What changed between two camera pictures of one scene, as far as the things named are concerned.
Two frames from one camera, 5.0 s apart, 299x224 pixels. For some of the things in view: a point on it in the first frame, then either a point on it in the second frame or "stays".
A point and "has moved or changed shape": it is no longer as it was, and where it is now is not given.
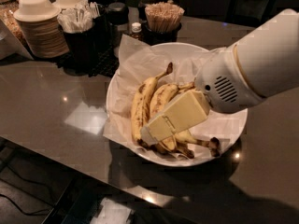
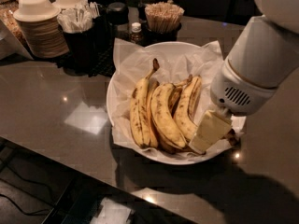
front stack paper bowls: x=38 y=18 stays
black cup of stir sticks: x=163 y=22 stays
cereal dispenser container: x=13 y=44 stays
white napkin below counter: x=111 y=212 stays
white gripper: x=221 y=78 → x=238 y=91
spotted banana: x=212 y=144 has moved or changed shape
